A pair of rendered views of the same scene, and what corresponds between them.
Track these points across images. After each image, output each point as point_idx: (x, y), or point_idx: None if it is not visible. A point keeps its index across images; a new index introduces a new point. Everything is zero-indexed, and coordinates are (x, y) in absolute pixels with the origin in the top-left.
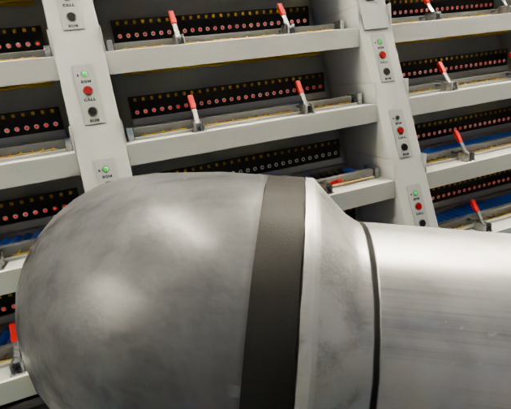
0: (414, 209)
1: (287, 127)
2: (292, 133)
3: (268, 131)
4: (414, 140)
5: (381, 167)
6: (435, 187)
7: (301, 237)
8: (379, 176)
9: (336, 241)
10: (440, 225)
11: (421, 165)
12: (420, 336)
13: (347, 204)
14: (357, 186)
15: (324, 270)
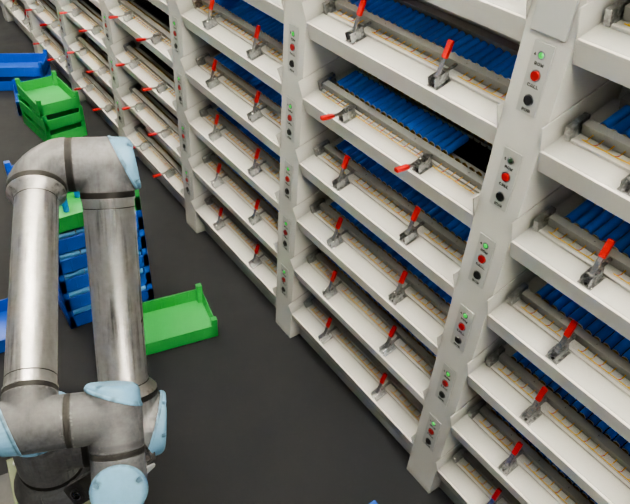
0: (477, 257)
1: (407, 85)
2: (411, 94)
3: (392, 79)
4: (517, 201)
5: None
6: (521, 263)
7: (9, 182)
8: None
9: (13, 186)
10: (536, 304)
11: (509, 229)
12: (13, 203)
13: (427, 194)
14: (447, 188)
15: (8, 187)
